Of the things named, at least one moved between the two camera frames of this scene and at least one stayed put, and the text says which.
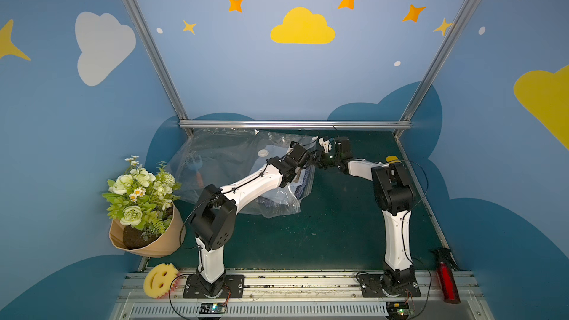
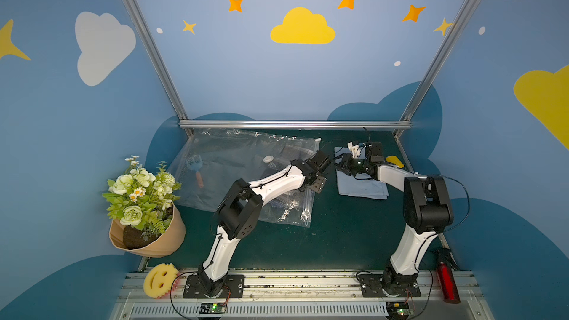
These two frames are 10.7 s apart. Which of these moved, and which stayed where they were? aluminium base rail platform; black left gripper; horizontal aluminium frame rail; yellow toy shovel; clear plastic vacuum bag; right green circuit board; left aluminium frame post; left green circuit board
Moved: clear plastic vacuum bag; black left gripper
Stayed: right green circuit board; yellow toy shovel; left green circuit board; aluminium base rail platform; left aluminium frame post; horizontal aluminium frame rail
